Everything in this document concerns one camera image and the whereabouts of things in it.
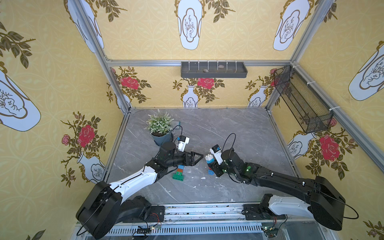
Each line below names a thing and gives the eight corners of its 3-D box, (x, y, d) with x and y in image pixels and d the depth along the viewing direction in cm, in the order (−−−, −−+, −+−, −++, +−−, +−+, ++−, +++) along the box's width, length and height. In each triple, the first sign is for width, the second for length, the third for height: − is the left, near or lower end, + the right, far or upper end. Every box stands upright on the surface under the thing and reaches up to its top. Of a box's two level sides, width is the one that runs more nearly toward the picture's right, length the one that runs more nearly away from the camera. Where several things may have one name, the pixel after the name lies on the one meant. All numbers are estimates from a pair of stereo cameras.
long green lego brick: (172, 178, 88) (172, 176, 85) (175, 172, 90) (174, 170, 87) (183, 181, 86) (182, 179, 84) (185, 175, 89) (184, 173, 86)
